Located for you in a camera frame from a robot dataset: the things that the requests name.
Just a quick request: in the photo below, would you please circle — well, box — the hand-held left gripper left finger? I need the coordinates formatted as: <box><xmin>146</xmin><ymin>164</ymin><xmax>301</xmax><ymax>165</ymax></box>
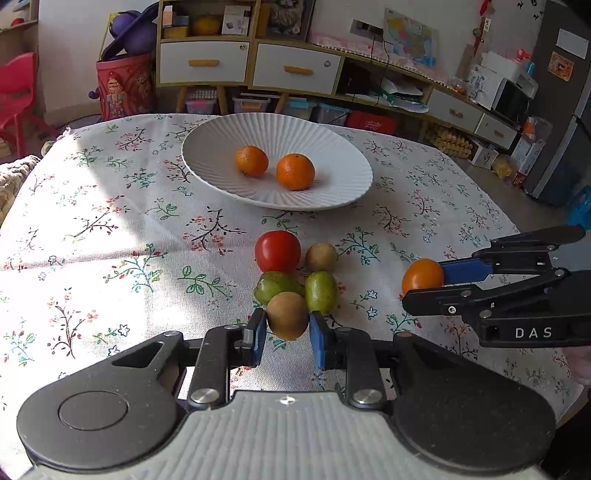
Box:
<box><xmin>111</xmin><ymin>308</ymin><xmax>269</xmax><ymax>411</ymax></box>

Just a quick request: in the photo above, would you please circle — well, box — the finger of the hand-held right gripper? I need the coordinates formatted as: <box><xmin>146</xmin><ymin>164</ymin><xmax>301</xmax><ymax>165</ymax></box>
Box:
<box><xmin>438</xmin><ymin>225</ymin><xmax>587</xmax><ymax>285</ymax></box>
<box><xmin>402</xmin><ymin>269</ymin><xmax>570</xmax><ymax>324</ymax></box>

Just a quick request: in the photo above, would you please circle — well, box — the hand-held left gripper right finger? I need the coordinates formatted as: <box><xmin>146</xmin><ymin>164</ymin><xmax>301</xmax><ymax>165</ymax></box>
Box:
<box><xmin>310</xmin><ymin>311</ymin><xmax>419</xmax><ymax>409</ymax></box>

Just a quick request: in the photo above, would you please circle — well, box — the orange persimmon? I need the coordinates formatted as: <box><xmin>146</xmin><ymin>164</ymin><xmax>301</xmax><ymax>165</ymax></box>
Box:
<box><xmin>401</xmin><ymin>258</ymin><xmax>445</xmax><ymax>297</ymax></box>

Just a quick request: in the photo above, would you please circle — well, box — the brown round fruit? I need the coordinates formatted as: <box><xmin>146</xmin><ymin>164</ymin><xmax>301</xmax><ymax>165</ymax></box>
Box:
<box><xmin>267</xmin><ymin>292</ymin><xmax>309</xmax><ymax>342</ymax></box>

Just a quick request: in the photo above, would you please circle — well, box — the green oval fruit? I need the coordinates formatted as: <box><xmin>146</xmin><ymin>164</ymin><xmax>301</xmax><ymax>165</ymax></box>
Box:
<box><xmin>305</xmin><ymin>271</ymin><xmax>338</xmax><ymax>315</ymax></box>

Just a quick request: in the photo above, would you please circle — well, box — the green pear-shaped fruit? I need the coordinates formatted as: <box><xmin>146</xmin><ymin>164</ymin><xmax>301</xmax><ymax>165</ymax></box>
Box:
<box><xmin>253</xmin><ymin>271</ymin><xmax>305</xmax><ymax>306</ymax></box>

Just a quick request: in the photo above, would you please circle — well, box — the yellow-brown round fruit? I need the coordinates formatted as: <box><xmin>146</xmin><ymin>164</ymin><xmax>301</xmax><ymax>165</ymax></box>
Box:
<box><xmin>305</xmin><ymin>243</ymin><xmax>339</xmax><ymax>273</ymax></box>

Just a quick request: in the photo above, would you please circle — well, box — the red tomato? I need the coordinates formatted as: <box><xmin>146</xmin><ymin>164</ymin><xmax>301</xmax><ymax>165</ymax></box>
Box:
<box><xmin>255</xmin><ymin>230</ymin><xmax>302</xmax><ymax>273</ymax></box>

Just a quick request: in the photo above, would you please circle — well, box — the yellow toy bunch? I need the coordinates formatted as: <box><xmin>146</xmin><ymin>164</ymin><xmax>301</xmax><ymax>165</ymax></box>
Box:
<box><xmin>424</xmin><ymin>124</ymin><xmax>474</xmax><ymax>159</ymax></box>

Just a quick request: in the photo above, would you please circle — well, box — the orange mandarin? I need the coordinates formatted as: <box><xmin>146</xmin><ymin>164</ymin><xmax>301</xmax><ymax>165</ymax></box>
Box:
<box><xmin>235</xmin><ymin>145</ymin><xmax>269</xmax><ymax>177</ymax></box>
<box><xmin>276</xmin><ymin>153</ymin><xmax>316</xmax><ymax>191</ymax></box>

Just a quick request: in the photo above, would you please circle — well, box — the red storage box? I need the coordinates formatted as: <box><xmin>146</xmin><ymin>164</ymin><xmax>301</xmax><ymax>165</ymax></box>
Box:
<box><xmin>345</xmin><ymin>111</ymin><xmax>399</xmax><ymax>136</ymax></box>

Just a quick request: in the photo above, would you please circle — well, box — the black microwave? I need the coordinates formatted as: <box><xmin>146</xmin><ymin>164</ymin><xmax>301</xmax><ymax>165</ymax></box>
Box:
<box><xmin>491</xmin><ymin>78</ymin><xmax>537</xmax><ymax>124</ymax></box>

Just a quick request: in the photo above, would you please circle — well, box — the grey refrigerator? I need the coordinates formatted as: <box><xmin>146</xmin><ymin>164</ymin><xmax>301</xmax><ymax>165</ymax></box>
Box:
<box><xmin>523</xmin><ymin>0</ymin><xmax>591</xmax><ymax>206</ymax></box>

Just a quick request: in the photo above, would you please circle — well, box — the white ribbed plate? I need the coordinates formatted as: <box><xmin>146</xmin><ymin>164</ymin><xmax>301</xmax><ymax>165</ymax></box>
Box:
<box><xmin>181</xmin><ymin>113</ymin><xmax>374</xmax><ymax>212</ymax></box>

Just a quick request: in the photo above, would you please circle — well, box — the white printed box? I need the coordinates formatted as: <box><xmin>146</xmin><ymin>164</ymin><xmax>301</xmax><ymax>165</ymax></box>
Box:
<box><xmin>468</xmin><ymin>64</ymin><xmax>505</xmax><ymax>110</ymax></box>

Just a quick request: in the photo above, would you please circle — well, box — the floral tablecloth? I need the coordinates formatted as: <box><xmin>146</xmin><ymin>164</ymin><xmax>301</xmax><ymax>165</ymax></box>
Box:
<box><xmin>0</xmin><ymin>113</ymin><xmax>586</xmax><ymax>480</ymax></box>

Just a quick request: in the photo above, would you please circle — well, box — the blue lidded storage box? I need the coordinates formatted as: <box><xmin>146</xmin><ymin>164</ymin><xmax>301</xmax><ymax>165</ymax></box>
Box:
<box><xmin>316</xmin><ymin>103</ymin><xmax>350</xmax><ymax>126</ymax></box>

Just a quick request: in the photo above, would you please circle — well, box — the orange picture magnet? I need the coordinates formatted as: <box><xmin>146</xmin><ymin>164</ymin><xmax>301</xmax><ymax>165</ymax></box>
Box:
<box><xmin>548</xmin><ymin>51</ymin><xmax>575</xmax><ymax>82</ymax></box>

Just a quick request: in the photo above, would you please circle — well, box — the clear storage box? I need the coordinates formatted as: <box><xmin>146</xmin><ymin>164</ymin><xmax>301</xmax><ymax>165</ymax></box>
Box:
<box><xmin>232</xmin><ymin>93</ymin><xmax>271</xmax><ymax>115</ymax></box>
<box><xmin>281</xmin><ymin>99</ymin><xmax>318</xmax><ymax>119</ymax></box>
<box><xmin>185</xmin><ymin>89</ymin><xmax>219</xmax><ymax>115</ymax></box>

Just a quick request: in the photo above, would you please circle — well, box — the map poster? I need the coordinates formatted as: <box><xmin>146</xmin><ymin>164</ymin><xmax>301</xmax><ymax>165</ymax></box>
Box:
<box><xmin>382</xmin><ymin>8</ymin><xmax>439</xmax><ymax>66</ymax></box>

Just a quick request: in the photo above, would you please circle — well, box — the white paper note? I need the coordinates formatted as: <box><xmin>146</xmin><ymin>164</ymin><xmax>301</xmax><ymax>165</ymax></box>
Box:
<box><xmin>556</xmin><ymin>28</ymin><xmax>589</xmax><ymax>60</ymax></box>

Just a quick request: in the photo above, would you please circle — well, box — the wooden cabinet with white drawers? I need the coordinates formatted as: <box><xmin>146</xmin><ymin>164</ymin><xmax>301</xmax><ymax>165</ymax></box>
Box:
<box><xmin>156</xmin><ymin>0</ymin><xmax>522</xmax><ymax>153</ymax></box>

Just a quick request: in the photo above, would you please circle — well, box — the red printed storage bin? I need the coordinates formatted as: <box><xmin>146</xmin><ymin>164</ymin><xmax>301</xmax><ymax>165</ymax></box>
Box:
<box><xmin>95</xmin><ymin>52</ymin><xmax>156</xmax><ymax>122</ymax></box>

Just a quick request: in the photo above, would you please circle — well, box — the furry plush toy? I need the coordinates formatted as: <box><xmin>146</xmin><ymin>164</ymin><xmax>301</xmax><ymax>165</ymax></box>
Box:
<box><xmin>268</xmin><ymin>0</ymin><xmax>316</xmax><ymax>38</ymax></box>

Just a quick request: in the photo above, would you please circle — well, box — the orange round ornament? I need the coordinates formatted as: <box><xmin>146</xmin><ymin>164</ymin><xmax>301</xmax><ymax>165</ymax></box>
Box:
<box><xmin>192</xmin><ymin>16</ymin><xmax>222</xmax><ymax>37</ymax></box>

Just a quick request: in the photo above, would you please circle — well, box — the small white box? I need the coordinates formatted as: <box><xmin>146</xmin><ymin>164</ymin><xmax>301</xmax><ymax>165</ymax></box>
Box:
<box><xmin>221</xmin><ymin>5</ymin><xmax>252</xmax><ymax>36</ymax></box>

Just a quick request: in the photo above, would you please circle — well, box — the purple toy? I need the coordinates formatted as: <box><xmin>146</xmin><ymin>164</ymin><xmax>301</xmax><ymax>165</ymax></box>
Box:
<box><xmin>99</xmin><ymin>4</ymin><xmax>160</xmax><ymax>62</ymax></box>

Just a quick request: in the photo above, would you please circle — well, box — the red plastic chair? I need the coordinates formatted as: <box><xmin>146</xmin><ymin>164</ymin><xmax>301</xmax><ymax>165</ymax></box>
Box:
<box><xmin>0</xmin><ymin>52</ymin><xmax>51</xmax><ymax>151</ymax></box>

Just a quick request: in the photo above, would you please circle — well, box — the black cable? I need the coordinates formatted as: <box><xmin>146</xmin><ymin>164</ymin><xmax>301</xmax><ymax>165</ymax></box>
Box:
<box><xmin>347</xmin><ymin>32</ymin><xmax>395</xmax><ymax>100</ymax></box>

